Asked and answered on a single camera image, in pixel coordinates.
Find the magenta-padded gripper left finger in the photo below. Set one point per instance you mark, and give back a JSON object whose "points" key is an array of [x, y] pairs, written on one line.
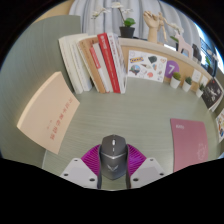
{"points": [[78, 171]]}

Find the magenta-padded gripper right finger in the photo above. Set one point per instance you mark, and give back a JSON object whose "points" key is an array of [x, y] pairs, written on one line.
{"points": [[148, 170]]}

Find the grey computer mouse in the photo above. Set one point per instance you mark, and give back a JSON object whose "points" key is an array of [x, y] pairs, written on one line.
{"points": [[113, 160]]}

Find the mauve pink mouse pad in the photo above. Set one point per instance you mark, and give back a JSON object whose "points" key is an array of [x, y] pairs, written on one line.
{"points": [[190, 143]]}

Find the beige book with red text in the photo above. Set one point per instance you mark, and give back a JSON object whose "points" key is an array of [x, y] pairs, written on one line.
{"points": [[48, 113]]}

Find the colourful illustrated book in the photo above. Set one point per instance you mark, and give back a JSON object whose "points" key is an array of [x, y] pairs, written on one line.
{"points": [[220, 125]]}

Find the small potted green plant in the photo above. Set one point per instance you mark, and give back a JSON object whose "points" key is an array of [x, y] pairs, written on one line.
{"points": [[186, 86], [199, 92], [174, 83]]}

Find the white book behind black book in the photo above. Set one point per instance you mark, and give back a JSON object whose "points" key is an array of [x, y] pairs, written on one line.
{"points": [[220, 105]]}

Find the black cover book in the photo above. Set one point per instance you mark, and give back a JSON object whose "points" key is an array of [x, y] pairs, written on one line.
{"points": [[211, 93]]}

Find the purple round number card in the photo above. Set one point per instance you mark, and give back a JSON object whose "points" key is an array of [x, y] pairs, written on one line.
{"points": [[171, 69]]}

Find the white sticker sheet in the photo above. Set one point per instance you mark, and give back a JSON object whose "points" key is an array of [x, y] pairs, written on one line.
{"points": [[146, 66]]}

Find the thin white book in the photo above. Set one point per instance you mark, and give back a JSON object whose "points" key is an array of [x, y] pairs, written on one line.
{"points": [[81, 66]]}

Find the brown kraft book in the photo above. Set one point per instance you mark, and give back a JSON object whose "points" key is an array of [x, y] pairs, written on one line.
{"points": [[91, 66]]}

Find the white book with red label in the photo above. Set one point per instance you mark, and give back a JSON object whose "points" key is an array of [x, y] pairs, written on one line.
{"points": [[101, 66]]}

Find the thick white book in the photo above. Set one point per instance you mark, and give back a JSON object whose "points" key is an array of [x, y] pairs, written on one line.
{"points": [[68, 63]]}

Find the wooden desk back shelf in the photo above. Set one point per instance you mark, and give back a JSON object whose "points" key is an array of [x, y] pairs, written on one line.
{"points": [[150, 46]]}

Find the white orchid in dark pot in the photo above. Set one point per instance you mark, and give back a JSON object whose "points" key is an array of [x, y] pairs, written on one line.
{"points": [[208, 61]]}

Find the green desk divider panel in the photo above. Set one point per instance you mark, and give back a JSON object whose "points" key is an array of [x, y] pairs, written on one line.
{"points": [[30, 56]]}

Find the black wooden horse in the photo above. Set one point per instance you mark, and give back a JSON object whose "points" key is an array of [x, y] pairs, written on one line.
{"points": [[196, 52]]}

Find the pink wooden horse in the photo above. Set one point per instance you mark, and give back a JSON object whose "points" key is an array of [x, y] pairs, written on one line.
{"points": [[185, 46]]}

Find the white orchid behind horse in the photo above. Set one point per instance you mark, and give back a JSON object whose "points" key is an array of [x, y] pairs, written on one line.
{"points": [[175, 38]]}

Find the white orchid in black pot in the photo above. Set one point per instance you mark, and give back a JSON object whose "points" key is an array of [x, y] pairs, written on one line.
{"points": [[127, 31]]}

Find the wooden hand model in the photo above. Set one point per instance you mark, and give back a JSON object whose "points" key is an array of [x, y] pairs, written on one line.
{"points": [[152, 28]]}

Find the grey curtain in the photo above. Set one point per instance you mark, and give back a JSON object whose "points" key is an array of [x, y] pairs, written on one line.
{"points": [[86, 6]]}

